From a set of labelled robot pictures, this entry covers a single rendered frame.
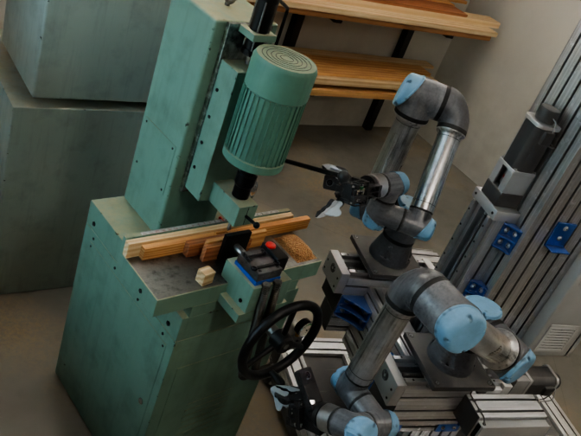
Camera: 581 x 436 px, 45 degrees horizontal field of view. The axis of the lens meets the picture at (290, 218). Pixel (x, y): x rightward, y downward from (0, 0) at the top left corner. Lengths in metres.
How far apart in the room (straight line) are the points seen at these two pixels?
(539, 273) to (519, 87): 3.14
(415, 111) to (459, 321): 0.84
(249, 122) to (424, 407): 1.02
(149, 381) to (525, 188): 1.26
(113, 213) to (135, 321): 0.35
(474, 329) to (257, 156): 0.71
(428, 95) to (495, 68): 3.28
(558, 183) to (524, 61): 3.28
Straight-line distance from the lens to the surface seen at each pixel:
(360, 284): 2.50
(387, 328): 1.81
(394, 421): 1.94
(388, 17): 4.47
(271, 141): 1.86
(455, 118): 2.26
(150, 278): 1.92
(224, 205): 2.05
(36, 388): 2.81
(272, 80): 1.79
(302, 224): 2.31
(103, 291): 2.36
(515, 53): 5.42
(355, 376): 1.92
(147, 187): 2.25
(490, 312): 2.09
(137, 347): 2.23
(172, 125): 2.09
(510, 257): 2.25
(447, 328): 1.65
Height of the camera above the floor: 2.11
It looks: 31 degrees down
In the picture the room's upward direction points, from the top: 22 degrees clockwise
